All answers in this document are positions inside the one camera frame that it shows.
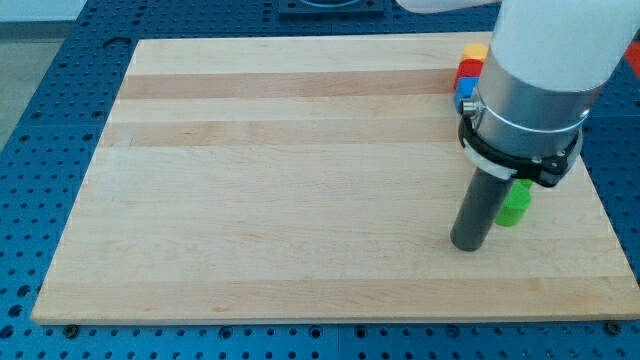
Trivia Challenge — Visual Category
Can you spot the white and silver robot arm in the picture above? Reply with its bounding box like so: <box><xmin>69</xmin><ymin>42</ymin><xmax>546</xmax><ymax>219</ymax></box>
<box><xmin>457</xmin><ymin>0</ymin><xmax>639</xmax><ymax>187</ymax></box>

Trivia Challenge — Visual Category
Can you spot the light wooden board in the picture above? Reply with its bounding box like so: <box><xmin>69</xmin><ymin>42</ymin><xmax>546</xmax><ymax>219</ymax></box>
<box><xmin>31</xmin><ymin>32</ymin><xmax>639</xmax><ymax>325</ymax></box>

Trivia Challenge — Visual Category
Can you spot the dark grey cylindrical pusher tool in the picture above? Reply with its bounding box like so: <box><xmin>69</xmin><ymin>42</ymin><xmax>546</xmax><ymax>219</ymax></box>
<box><xmin>450</xmin><ymin>168</ymin><xmax>514</xmax><ymax>252</ymax></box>

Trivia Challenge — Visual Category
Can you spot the blue block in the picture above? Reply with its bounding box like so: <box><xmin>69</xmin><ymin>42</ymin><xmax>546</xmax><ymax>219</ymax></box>
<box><xmin>453</xmin><ymin>76</ymin><xmax>479</xmax><ymax>114</ymax></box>

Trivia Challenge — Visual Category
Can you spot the red block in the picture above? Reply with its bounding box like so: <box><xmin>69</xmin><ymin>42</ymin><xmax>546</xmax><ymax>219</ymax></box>
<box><xmin>453</xmin><ymin>58</ymin><xmax>484</xmax><ymax>90</ymax></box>

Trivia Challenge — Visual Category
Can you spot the yellow block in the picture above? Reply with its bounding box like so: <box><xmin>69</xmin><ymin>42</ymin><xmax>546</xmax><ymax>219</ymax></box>
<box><xmin>461</xmin><ymin>43</ymin><xmax>489</xmax><ymax>62</ymax></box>

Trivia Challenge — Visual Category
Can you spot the green block behind cylinder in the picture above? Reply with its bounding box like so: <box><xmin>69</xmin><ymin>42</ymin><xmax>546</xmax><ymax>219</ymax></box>
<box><xmin>519</xmin><ymin>179</ymin><xmax>533</xmax><ymax>189</ymax></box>

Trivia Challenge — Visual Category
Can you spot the red object at right edge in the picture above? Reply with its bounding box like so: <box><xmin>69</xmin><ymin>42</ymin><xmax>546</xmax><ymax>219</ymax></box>
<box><xmin>624</xmin><ymin>40</ymin><xmax>640</xmax><ymax>78</ymax></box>

